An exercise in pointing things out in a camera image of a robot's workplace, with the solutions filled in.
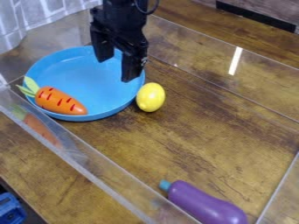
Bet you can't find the yellow toy lemon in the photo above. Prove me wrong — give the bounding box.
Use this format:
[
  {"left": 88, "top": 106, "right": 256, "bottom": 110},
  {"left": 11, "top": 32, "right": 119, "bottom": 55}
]
[{"left": 135, "top": 82, "right": 166, "bottom": 112}]

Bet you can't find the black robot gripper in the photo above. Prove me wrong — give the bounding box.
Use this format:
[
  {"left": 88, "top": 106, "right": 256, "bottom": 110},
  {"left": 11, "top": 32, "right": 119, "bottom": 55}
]
[{"left": 90, "top": 0, "right": 151, "bottom": 82}]

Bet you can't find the clear acrylic barrier wall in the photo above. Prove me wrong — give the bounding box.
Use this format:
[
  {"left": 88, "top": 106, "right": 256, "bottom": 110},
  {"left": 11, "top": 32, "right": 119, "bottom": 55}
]
[{"left": 0, "top": 0, "right": 299, "bottom": 224}]

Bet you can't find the grey white curtain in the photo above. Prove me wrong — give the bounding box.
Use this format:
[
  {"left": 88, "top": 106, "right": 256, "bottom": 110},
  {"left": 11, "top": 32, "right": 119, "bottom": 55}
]
[{"left": 0, "top": 0, "right": 103, "bottom": 54}]

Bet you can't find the purple toy eggplant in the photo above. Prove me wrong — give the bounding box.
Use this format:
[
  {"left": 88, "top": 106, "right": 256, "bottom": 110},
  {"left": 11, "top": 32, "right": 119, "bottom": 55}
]
[{"left": 159, "top": 179, "right": 248, "bottom": 224}]

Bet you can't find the blue object at corner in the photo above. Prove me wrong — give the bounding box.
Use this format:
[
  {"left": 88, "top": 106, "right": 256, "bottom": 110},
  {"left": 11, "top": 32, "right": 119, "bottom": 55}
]
[{"left": 0, "top": 192, "right": 27, "bottom": 224}]

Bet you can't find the blue round tray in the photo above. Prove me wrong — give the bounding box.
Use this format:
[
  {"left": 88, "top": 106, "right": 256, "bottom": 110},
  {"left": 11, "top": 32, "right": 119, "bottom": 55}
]
[{"left": 25, "top": 45, "right": 146, "bottom": 122}]

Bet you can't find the orange toy carrot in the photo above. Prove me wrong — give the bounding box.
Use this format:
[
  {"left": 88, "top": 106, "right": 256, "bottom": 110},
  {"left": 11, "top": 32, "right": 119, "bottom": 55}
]
[{"left": 17, "top": 76, "right": 88, "bottom": 116}]

